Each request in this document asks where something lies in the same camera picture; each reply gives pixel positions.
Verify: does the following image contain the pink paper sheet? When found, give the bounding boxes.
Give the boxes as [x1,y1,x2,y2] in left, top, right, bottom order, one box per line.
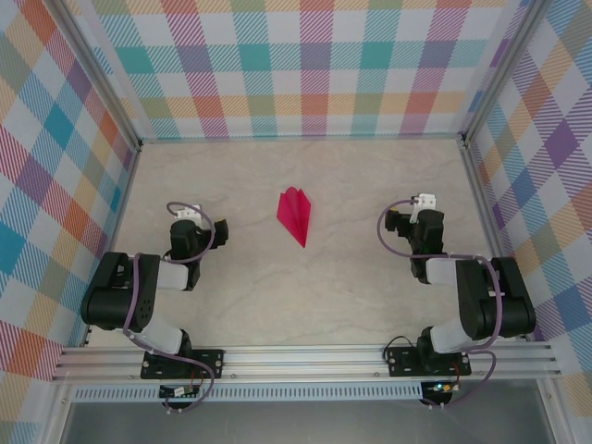
[276,186,312,250]

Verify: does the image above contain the aluminium table side rail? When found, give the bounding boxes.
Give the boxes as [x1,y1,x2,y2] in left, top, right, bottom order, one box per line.
[460,141,531,343]
[80,142,143,348]

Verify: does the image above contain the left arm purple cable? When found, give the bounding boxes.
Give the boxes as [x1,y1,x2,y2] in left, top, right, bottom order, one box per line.
[122,202,216,415]

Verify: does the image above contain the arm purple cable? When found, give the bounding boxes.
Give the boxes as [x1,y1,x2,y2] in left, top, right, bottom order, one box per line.
[377,197,505,411]
[122,202,216,415]

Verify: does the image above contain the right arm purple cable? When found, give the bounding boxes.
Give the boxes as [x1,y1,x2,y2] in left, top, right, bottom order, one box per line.
[377,197,505,411]

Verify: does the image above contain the long aluminium table edge rail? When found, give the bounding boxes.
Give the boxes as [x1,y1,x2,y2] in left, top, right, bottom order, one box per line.
[138,132,466,145]

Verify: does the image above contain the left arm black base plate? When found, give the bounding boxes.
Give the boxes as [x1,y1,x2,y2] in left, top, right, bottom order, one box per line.
[141,349,226,380]

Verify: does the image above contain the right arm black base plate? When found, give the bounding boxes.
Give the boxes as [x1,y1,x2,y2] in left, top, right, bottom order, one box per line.
[386,346,472,376]

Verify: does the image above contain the aluminium mounting rail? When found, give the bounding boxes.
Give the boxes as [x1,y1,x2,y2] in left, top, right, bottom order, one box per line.
[50,340,563,384]

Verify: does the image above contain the perforated metal cable tray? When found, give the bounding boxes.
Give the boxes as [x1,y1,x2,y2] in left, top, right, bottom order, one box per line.
[73,386,425,402]

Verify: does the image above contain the aluminium corner post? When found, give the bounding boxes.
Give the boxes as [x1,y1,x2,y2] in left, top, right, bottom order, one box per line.
[460,0,551,149]
[48,0,143,152]

